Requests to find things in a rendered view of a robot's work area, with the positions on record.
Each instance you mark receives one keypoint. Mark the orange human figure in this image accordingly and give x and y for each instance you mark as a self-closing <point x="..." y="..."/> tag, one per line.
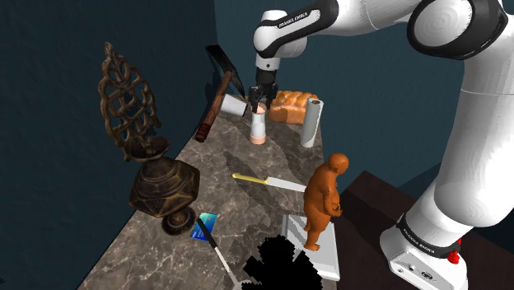
<point x="321" y="196"/>

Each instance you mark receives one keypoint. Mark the white cup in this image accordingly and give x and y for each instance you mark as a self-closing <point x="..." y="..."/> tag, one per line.
<point x="233" y="105"/>

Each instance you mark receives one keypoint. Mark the blue card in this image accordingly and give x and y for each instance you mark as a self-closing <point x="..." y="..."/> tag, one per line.
<point x="202" y="229"/>

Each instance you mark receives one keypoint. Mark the white and pink bottle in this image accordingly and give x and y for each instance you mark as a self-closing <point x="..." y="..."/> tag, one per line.
<point x="257" y="127"/>

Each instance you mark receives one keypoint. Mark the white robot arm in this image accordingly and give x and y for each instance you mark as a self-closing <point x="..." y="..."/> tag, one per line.
<point x="474" y="160"/>

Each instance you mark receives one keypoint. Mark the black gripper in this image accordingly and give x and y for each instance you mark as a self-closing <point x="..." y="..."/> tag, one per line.
<point x="266" y="77"/>

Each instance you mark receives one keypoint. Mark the grey paper towel roll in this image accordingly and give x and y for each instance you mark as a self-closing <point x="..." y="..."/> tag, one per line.
<point x="311" y="124"/>

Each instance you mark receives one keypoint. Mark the golden bread loaf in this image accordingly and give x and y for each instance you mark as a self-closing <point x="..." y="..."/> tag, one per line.
<point x="290" y="107"/>

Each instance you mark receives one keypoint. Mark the dark robot stand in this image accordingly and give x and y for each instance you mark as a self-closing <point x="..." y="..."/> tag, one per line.
<point x="373" y="209"/>

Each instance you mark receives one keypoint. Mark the ornate bronze urn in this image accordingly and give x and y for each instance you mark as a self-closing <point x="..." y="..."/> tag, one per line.
<point x="160" y="184"/>

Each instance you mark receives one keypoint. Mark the white flat box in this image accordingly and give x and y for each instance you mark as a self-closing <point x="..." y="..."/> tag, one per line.
<point x="327" y="251"/>

